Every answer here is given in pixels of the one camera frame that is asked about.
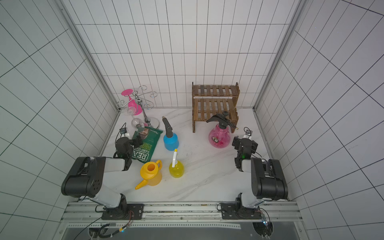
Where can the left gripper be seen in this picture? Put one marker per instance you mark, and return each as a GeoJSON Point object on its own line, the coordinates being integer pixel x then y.
{"type": "Point", "coordinates": [137, 141]}

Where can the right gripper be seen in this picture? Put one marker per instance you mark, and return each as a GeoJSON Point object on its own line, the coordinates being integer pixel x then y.
{"type": "Point", "coordinates": [244, 143]}

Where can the pink pressure sprayer bottle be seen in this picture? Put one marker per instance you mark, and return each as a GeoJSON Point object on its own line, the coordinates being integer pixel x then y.
{"type": "Point", "coordinates": [219, 136]}

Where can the blue spray bottle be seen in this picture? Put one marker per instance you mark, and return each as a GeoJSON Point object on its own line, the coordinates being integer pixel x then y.
{"type": "Point", "coordinates": [171, 140]}

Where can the yellow spray bottle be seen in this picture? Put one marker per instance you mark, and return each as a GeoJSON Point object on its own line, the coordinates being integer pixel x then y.
{"type": "Point", "coordinates": [176, 168]}

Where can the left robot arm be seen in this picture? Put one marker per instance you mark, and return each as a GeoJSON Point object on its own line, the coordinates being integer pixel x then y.
{"type": "Point", "coordinates": [85, 179]}

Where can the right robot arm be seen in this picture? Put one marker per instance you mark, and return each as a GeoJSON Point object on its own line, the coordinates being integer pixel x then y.
{"type": "Point", "coordinates": [268, 183]}

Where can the yellow watering can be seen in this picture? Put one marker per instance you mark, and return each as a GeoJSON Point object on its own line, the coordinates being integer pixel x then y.
{"type": "Point", "coordinates": [151, 174]}

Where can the wooden two-tier shelf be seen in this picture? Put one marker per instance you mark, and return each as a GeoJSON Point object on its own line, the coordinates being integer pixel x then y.
{"type": "Point", "coordinates": [208, 100]}

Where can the green snack bag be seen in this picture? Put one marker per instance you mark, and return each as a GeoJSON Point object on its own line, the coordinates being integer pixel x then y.
{"type": "Point", "coordinates": [145, 152]}

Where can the clear wine glass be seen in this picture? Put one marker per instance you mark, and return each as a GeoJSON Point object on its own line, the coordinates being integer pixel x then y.
{"type": "Point", "coordinates": [137, 123]}

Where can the chrome wine glass rack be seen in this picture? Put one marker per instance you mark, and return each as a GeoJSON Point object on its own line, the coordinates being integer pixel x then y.
{"type": "Point", "coordinates": [146, 105]}

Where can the pink wine glass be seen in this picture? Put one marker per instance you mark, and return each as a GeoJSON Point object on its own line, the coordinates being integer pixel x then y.
{"type": "Point", "coordinates": [131, 102]}

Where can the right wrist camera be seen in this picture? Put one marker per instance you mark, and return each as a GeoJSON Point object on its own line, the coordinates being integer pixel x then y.
{"type": "Point", "coordinates": [248, 133]}

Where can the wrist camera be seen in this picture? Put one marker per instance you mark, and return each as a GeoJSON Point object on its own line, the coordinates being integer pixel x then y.
{"type": "Point", "coordinates": [248, 133]}
{"type": "Point", "coordinates": [124, 131]}

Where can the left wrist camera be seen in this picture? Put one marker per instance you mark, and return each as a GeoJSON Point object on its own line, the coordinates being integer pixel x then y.
{"type": "Point", "coordinates": [124, 131]}

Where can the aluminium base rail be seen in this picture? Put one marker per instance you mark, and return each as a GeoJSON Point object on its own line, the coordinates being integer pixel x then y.
{"type": "Point", "coordinates": [181, 214]}

